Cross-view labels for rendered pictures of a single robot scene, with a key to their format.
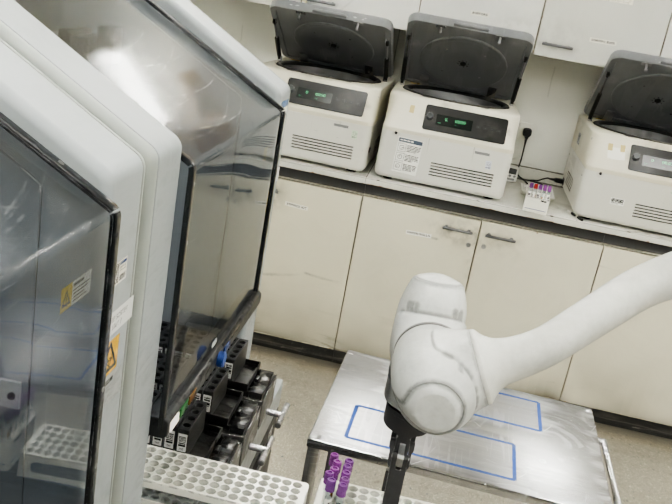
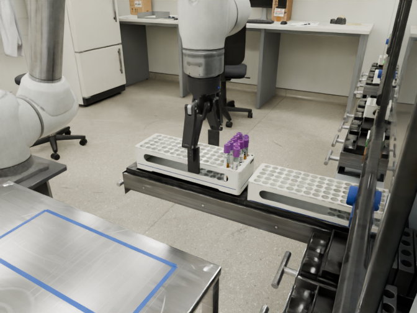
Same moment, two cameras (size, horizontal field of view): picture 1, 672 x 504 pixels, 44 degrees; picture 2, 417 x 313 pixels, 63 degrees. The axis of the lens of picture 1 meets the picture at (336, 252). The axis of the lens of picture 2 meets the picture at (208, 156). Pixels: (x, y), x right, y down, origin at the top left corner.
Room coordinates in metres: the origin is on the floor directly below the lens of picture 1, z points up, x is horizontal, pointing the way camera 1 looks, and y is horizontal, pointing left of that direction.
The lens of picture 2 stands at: (1.87, 0.13, 1.26)
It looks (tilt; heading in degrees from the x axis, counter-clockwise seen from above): 27 degrees down; 201
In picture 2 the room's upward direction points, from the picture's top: straight up
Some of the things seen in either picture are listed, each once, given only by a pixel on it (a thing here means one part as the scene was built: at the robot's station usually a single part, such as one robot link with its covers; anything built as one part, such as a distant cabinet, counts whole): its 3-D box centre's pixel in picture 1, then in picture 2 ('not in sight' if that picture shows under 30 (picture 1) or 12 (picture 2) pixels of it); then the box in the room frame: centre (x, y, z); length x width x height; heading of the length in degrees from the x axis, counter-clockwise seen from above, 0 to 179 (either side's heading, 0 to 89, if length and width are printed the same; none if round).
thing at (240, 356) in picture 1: (235, 361); not in sight; (1.66, 0.17, 0.85); 0.12 x 0.02 x 0.06; 173
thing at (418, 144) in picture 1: (455, 100); not in sight; (3.76, -0.40, 1.24); 0.62 x 0.56 x 0.69; 175
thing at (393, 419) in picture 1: (405, 429); (203, 94); (1.17, -0.16, 1.03); 0.08 x 0.07 x 0.09; 174
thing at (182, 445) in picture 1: (191, 429); not in sight; (1.36, 0.20, 0.85); 0.12 x 0.02 x 0.06; 175
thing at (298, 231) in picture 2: not in sight; (241, 198); (1.18, -0.05, 0.78); 0.73 x 0.14 x 0.09; 84
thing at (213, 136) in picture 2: not in sight; (213, 142); (1.12, -0.15, 0.89); 0.03 x 0.01 x 0.07; 84
